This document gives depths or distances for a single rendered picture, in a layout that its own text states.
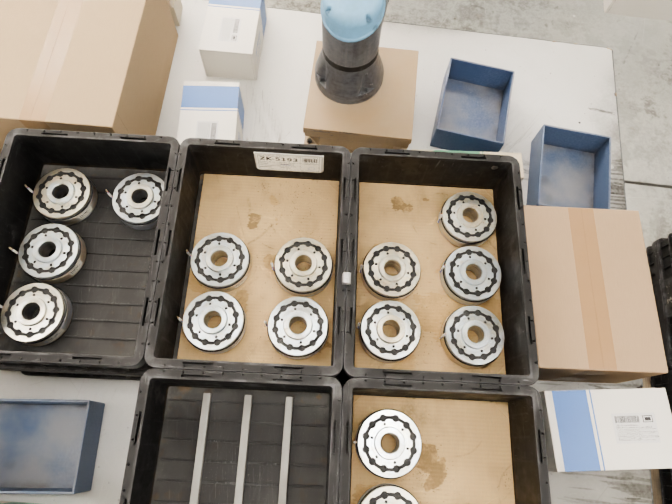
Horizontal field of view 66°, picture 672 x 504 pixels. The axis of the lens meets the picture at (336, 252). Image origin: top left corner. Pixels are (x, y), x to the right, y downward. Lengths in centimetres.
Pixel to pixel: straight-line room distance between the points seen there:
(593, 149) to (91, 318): 111
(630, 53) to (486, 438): 204
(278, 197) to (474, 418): 53
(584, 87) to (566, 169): 25
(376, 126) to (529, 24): 153
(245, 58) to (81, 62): 34
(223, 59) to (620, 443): 108
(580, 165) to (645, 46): 145
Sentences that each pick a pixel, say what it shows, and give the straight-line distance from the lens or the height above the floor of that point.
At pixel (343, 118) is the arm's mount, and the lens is 115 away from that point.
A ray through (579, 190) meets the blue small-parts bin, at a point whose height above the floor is 70.
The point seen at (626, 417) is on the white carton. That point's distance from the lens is 98.
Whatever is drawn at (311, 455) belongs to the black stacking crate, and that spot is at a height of 83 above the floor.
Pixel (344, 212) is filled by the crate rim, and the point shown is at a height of 93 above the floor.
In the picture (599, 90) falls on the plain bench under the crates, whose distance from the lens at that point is 147.
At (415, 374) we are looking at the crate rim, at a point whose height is 93.
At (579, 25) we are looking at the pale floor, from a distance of 267.
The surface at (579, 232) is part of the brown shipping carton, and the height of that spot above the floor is 86.
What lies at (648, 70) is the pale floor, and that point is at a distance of 265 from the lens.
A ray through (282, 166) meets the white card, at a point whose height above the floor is 87.
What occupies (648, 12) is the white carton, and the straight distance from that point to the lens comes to 111.
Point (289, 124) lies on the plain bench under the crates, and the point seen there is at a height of 70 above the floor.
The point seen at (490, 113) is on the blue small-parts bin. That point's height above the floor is 70.
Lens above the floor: 173
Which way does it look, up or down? 70 degrees down
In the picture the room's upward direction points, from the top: 6 degrees clockwise
